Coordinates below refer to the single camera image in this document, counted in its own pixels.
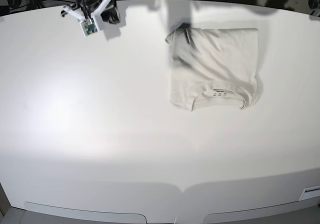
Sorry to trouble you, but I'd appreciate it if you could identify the light grey T-shirt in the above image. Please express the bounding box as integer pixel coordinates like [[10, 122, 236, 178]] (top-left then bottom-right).
[[165, 27, 259, 112]]

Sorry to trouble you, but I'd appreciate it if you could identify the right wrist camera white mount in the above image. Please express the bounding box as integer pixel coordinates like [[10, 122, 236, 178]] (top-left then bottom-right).
[[60, 0, 118, 37]]

